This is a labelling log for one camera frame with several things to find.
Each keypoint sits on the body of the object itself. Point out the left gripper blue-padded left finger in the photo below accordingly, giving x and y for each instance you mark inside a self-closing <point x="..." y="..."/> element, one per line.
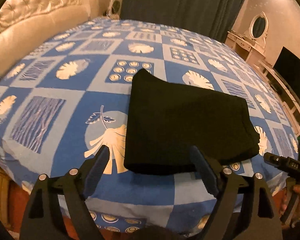
<point x="43" y="218"/>

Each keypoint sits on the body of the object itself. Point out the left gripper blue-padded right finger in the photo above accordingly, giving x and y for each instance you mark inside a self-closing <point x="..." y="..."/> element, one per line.
<point x="244" y="207"/>

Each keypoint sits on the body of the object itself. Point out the black pants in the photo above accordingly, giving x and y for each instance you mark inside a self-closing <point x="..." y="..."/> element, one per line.
<point x="165" y="120"/>

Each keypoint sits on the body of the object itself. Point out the person's right hand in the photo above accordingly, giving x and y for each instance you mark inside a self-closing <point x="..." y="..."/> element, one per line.
<point x="296" y="214"/>

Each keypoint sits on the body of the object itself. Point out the white tv console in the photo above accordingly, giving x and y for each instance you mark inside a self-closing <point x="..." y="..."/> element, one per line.
<point x="285" y="95"/>

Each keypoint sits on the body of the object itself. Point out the black television screen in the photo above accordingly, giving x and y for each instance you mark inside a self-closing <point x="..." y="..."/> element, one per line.
<point x="288" y="67"/>

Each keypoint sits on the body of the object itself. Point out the blue patterned bed sheet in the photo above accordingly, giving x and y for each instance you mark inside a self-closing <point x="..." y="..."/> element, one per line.
<point x="69" y="96"/>

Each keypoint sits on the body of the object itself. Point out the white vanity with oval mirror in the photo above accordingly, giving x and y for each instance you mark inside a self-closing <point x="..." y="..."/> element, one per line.
<point x="250" y="45"/>

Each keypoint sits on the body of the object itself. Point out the dark green curtain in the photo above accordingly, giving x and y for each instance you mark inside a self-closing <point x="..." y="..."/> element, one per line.
<point x="211" y="18"/>

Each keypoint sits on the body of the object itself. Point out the small speaker on nightstand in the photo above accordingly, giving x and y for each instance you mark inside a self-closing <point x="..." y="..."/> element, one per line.
<point x="113" y="9"/>

